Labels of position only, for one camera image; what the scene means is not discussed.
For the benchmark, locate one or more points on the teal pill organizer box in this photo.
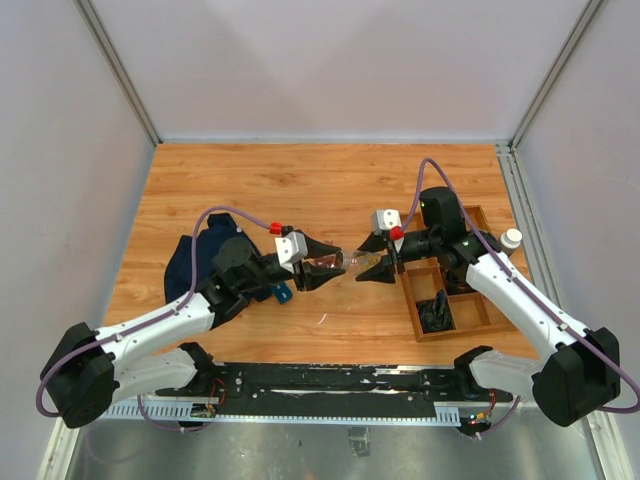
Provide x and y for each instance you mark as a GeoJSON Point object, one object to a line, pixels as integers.
{"type": "Point", "coordinates": [282, 293]}

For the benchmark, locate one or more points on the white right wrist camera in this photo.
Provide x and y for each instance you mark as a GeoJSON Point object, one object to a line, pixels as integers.
{"type": "Point", "coordinates": [385, 220]}

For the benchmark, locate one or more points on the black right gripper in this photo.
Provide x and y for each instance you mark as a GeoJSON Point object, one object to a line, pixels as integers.
{"type": "Point", "coordinates": [384, 270]}

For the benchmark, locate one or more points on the clear bottle cap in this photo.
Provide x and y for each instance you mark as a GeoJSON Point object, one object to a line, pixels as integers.
{"type": "Point", "coordinates": [333, 260]}

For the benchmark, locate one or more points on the white pill bottle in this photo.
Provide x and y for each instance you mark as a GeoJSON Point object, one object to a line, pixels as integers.
{"type": "Point", "coordinates": [510, 241]}

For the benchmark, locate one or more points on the clear pill bottle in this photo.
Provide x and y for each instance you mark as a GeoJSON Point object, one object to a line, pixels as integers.
{"type": "Point", "coordinates": [358, 262]}

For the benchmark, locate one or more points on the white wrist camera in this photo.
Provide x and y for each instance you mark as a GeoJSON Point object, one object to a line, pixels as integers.
{"type": "Point", "coordinates": [290, 249]}
{"type": "Point", "coordinates": [385, 220]}

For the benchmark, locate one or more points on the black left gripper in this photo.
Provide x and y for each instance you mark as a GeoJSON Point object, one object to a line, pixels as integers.
{"type": "Point", "coordinates": [313, 278]}

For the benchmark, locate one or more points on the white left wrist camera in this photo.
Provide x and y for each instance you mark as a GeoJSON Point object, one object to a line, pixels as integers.
{"type": "Point", "coordinates": [290, 249]}

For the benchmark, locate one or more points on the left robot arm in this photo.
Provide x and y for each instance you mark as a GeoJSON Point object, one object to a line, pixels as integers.
{"type": "Point", "coordinates": [91, 369]}

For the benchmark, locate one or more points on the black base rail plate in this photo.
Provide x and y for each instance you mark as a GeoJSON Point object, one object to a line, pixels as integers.
{"type": "Point", "coordinates": [322, 392]}

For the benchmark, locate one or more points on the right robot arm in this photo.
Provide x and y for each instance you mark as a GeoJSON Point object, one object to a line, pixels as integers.
{"type": "Point", "coordinates": [575, 372]}

